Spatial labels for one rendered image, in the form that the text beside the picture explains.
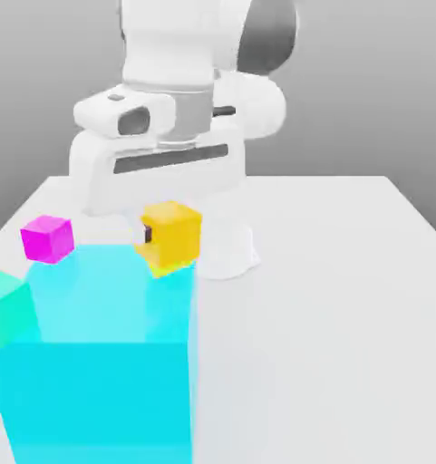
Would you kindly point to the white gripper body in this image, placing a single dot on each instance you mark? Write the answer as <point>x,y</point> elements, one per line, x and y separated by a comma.
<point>101,185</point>

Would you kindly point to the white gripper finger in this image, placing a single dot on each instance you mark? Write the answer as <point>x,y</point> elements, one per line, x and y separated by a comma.
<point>147,233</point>

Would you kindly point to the small yellow cube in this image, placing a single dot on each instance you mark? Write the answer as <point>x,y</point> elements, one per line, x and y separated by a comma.
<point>174,235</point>

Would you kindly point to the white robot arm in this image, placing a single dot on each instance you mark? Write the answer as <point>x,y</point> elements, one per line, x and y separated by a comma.
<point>166,43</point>

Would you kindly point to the small magenta cube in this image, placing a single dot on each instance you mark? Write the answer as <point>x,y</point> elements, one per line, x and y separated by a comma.
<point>47,239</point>

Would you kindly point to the small green cube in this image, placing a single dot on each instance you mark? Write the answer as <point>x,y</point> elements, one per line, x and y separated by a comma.
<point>7,311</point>

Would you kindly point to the large cyan box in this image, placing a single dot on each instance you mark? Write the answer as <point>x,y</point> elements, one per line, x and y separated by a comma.
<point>94,391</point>

